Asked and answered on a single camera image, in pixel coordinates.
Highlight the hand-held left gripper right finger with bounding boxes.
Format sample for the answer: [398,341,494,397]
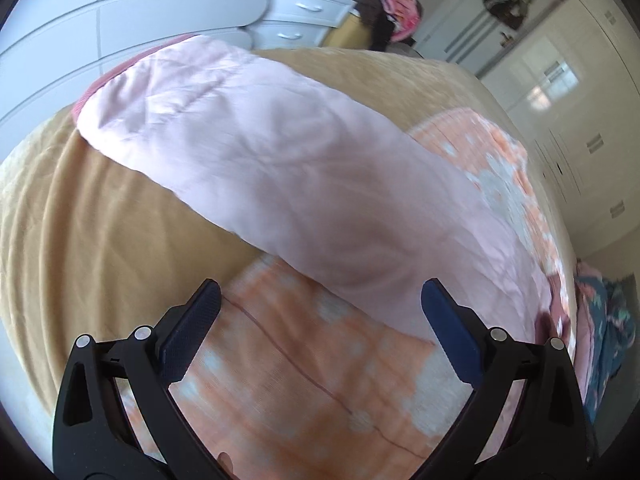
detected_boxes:
[415,278,601,480]

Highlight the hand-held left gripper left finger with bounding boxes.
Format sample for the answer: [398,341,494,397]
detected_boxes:
[52,278,236,480]

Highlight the pink quilted jacket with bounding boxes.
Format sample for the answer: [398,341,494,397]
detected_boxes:
[72,34,556,343]

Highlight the dark clothes pile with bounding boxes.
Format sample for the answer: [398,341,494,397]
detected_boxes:
[350,0,418,52]

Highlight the orange patterned blanket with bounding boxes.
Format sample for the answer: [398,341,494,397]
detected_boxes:
[120,107,576,480]

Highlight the bed with tan sheet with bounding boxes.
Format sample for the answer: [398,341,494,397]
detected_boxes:
[0,46,583,466]

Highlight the teal floral duvet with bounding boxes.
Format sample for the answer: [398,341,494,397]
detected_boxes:
[574,259,625,428]

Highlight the white wardrobe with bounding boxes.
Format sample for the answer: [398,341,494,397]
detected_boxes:
[475,0,640,281]

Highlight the white door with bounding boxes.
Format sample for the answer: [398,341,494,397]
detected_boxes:
[414,0,551,77]

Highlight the tan box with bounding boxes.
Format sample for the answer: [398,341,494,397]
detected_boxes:
[324,10,377,52]

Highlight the white rounded panel furniture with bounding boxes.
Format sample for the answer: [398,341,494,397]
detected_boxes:
[0,0,292,136]

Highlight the hanging bags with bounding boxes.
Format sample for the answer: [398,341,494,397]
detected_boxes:
[481,0,535,30]

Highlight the white drawer chest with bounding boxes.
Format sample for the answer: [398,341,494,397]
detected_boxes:
[250,0,382,52]

